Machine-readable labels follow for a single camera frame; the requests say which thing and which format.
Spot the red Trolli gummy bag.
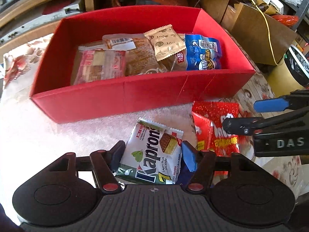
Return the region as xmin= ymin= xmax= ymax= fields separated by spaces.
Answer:
xmin=192 ymin=101 xmax=248 ymax=157

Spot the green white Kaprons wafer pack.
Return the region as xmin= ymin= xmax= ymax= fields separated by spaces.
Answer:
xmin=116 ymin=118 xmax=183 ymax=185

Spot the blue snack packet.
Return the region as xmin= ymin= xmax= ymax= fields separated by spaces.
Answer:
xmin=185 ymin=34 xmax=222 ymax=71

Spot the red clear cake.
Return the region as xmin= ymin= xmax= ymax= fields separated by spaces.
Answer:
xmin=70 ymin=44 xmax=127 ymax=85

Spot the orange spicy snack packet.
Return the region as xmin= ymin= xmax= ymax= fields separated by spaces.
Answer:
xmin=102 ymin=34 xmax=168 ymax=76

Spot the gold foil snack packet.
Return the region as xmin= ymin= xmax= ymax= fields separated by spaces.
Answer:
xmin=144 ymin=24 xmax=185 ymax=61

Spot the clear white pastry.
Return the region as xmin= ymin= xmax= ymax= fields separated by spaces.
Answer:
xmin=159 ymin=49 xmax=188 ymax=72

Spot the dark blue snack pouch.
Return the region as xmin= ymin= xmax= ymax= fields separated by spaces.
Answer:
xmin=175 ymin=160 xmax=194 ymax=185

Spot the yellow bin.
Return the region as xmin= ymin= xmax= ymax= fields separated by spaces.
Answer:
xmin=267 ymin=45 xmax=308 ymax=96

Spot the brown cardboard box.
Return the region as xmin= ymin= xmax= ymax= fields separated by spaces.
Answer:
xmin=221 ymin=3 xmax=297 ymax=66

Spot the floral tablecloth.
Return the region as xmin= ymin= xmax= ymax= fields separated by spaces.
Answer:
xmin=0 ymin=32 xmax=309 ymax=199

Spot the red plastic bag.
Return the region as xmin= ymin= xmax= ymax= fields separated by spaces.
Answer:
xmin=271 ymin=14 xmax=299 ymax=27

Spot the red cardboard box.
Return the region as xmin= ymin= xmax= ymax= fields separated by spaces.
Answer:
xmin=30 ymin=5 xmax=255 ymax=124

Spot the silver media player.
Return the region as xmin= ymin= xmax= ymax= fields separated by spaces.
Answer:
xmin=1 ymin=3 xmax=83 ymax=45

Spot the yellow cable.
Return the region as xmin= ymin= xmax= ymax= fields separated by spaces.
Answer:
xmin=245 ymin=0 xmax=281 ymax=65

